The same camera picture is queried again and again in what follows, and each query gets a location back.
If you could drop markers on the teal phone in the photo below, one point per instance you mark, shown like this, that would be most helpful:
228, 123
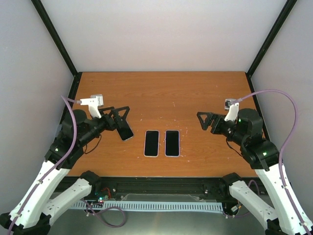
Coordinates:
126, 132

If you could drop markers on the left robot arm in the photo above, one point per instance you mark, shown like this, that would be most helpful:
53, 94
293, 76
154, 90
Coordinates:
37, 212

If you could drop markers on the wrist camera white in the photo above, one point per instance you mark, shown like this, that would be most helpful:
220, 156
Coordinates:
233, 108
93, 103

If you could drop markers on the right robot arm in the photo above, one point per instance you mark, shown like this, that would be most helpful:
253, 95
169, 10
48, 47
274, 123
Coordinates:
285, 216

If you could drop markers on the white-edged black phone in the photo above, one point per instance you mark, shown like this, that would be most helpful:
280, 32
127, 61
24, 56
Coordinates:
151, 144

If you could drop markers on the light blue cable duct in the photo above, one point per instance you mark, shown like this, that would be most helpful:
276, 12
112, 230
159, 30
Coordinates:
146, 206

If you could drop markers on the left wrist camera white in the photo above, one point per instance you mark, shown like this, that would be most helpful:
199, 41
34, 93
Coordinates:
93, 103

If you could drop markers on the dark purple phone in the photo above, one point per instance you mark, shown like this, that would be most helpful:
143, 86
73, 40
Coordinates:
172, 143

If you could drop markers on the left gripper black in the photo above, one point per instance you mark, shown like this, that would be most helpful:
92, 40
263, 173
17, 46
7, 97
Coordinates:
113, 125

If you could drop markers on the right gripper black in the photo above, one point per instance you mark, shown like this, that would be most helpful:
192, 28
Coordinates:
217, 118

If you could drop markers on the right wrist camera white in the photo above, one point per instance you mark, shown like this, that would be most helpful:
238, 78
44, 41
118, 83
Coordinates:
233, 108

